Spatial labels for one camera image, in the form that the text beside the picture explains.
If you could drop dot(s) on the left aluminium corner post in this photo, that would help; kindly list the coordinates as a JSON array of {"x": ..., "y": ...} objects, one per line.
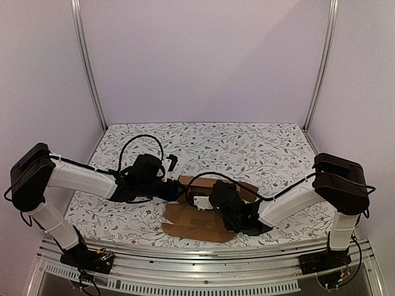
[{"x": 86, "y": 63}]

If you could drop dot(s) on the right aluminium corner post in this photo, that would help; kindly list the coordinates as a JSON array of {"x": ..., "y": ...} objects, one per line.
[{"x": 324, "y": 60}]

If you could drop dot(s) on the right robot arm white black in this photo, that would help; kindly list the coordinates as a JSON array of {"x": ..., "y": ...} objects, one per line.
[{"x": 335, "y": 180}]

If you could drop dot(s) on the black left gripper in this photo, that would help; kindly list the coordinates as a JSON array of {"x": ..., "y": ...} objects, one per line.
[{"x": 171, "y": 193}]

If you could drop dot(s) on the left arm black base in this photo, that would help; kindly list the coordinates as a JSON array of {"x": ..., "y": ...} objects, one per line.
[{"x": 81, "y": 257}]

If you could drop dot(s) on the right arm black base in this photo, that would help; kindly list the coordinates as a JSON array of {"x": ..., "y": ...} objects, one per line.
[{"x": 330, "y": 266}]

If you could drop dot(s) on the aluminium corner post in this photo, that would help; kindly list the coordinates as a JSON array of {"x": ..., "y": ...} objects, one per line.
[
  {"x": 86, "y": 63},
  {"x": 324, "y": 60}
]

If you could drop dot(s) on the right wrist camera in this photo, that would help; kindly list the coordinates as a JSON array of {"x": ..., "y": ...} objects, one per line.
[{"x": 201, "y": 202}]

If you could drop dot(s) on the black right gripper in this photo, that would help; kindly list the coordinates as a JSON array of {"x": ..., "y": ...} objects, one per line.
[{"x": 216, "y": 191}]

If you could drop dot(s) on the floral patterned table mat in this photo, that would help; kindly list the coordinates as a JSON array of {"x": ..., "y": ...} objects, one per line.
[{"x": 268, "y": 156}]

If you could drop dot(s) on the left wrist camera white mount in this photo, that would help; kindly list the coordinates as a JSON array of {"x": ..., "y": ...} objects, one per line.
[{"x": 167, "y": 166}]

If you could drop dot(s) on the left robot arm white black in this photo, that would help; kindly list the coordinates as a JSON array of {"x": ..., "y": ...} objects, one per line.
[{"x": 40, "y": 169}]

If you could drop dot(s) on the aluminium front rail frame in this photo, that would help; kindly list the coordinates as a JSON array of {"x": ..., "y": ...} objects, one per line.
[{"x": 149, "y": 270}]

